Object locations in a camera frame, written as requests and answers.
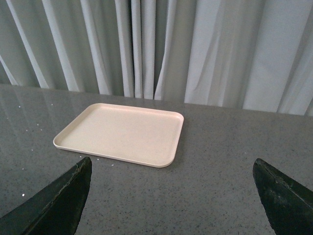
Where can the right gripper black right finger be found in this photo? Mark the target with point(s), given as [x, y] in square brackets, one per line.
[287, 203]

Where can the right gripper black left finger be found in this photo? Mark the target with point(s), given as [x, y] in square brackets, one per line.
[56, 209]

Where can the beige rectangular plastic tray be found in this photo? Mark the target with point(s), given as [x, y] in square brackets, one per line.
[137, 135]

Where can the grey-white pleated curtain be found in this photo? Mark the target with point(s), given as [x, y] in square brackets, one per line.
[247, 54]

